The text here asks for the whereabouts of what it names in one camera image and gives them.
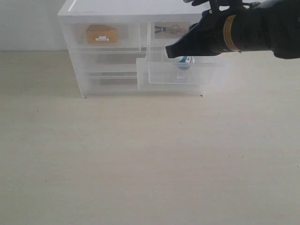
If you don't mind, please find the white teal pill bottle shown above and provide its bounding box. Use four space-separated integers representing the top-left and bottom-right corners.
177 56 195 71

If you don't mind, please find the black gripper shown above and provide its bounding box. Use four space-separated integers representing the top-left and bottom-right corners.
165 0 243 58

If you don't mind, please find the black binder clip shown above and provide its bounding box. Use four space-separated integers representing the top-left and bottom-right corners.
154 25 180 34

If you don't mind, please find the wide translucent drawer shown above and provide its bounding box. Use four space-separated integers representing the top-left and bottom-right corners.
84 73 139 95
81 52 146 73

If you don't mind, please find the bottom wide translucent drawer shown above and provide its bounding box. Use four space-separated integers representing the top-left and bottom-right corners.
84 73 139 95

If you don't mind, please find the middle wide translucent drawer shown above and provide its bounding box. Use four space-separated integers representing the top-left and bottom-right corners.
81 52 146 73

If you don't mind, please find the white translucent drawer cabinet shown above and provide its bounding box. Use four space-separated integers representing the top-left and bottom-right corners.
57 0 211 98

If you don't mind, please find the yellow cheese wedge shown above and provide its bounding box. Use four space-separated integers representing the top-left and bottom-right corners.
86 24 119 45

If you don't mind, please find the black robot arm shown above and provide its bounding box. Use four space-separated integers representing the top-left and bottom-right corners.
165 0 300 60

